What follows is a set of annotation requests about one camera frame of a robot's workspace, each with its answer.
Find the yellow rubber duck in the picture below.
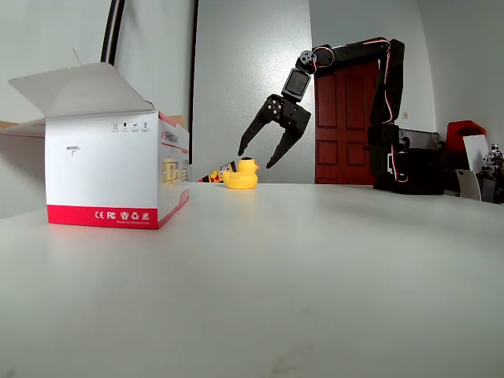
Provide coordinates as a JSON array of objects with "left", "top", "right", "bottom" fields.
[{"left": 221, "top": 156, "right": 261, "bottom": 191}]

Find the red wooden door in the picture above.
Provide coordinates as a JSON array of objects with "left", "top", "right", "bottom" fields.
[{"left": 313, "top": 58, "right": 381, "bottom": 185}]

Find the white chair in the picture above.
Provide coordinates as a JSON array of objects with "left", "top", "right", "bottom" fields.
[{"left": 455, "top": 169, "right": 482, "bottom": 202}]

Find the black vertical frame strip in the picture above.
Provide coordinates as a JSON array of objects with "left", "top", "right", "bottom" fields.
[{"left": 189, "top": 0, "right": 200, "bottom": 166}]

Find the white board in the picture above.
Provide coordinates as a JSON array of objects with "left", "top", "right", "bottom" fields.
[{"left": 462, "top": 134, "right": 491, "bottom": 174}]

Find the yellow red black packet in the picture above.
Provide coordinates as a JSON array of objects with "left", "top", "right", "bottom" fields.
[{"left": 198, "top": 160, "right": 238, "bottom": 183}]

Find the open cardboard box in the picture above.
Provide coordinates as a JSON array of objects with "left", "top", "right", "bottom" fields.
[{"left": 0, "top": 61, "right": 191, "bottom": 231}]

